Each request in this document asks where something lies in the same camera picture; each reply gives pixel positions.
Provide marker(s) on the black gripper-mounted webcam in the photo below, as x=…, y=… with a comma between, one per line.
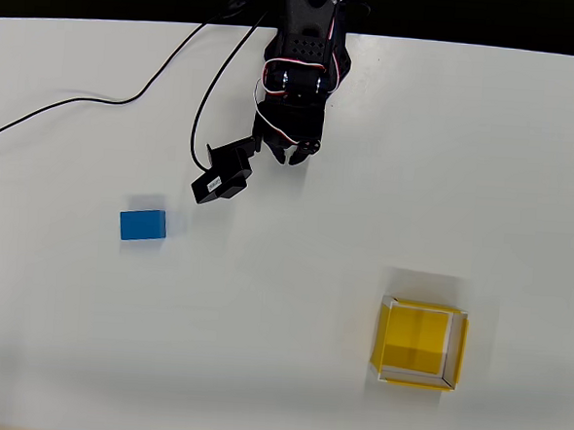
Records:
x=221, y=177

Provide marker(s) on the yellow cardboard box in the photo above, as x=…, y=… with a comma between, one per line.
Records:
x=413, y=342

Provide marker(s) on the blue cube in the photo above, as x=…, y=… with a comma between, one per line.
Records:
x=142, y=225

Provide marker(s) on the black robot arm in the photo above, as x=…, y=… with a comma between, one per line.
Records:
x=306, y=26

